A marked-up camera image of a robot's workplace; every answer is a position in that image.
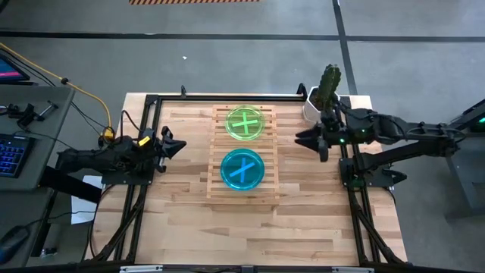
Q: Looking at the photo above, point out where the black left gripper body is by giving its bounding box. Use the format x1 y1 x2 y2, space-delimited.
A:
152 125 174 174

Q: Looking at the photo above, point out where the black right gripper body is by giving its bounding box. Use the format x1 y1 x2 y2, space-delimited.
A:
317 108 349 163

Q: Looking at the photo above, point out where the wooden slatted shelf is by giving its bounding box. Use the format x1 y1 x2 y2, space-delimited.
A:
199 104 280 212

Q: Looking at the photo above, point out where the white plant pot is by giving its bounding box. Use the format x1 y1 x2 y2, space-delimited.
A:
302 86 342 124

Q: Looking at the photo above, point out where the green cactus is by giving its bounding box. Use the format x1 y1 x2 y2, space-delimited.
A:
315 63 343 111

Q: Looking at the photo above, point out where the white paper sheet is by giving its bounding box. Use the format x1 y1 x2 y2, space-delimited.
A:
70 174 105 225

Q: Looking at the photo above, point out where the grey desk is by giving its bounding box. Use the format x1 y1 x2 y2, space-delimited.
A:
0 84 76 191

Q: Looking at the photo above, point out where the dark neighbouring robot station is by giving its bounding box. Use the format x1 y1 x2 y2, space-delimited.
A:
443 98 485 210

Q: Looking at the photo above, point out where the black desk clamp tool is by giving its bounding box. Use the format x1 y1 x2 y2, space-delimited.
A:
6 99 60 128

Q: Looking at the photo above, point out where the black backlit keyboard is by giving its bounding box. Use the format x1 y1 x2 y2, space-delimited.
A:
0 133 36 179

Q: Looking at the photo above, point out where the black computer mouse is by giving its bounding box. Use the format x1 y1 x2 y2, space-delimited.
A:
0 225 32 265

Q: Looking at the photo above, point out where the computer monitor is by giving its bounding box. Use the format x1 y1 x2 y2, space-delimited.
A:
0 52 31 83

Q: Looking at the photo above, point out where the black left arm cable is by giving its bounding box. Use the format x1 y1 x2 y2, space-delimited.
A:
120 109 144 138

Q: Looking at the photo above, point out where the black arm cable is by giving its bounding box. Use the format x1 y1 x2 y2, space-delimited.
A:
120 109 144 138
403 121 468 140

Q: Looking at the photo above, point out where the yellow cable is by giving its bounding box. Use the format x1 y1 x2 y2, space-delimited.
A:
0 41 116 140

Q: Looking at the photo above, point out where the black metal table frame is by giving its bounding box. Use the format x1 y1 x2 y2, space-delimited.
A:
81 93 408 267

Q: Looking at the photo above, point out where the black flat strap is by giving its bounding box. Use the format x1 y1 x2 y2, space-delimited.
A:
39 165 104 204

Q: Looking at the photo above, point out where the thin black floor cable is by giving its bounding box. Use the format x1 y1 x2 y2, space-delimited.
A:
0 51 111 132

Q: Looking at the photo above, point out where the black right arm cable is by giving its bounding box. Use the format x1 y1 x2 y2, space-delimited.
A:
403 121 468 140

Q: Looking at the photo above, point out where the silver frame bracket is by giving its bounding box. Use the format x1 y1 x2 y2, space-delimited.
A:
119 265 164 273
331 266 375 273

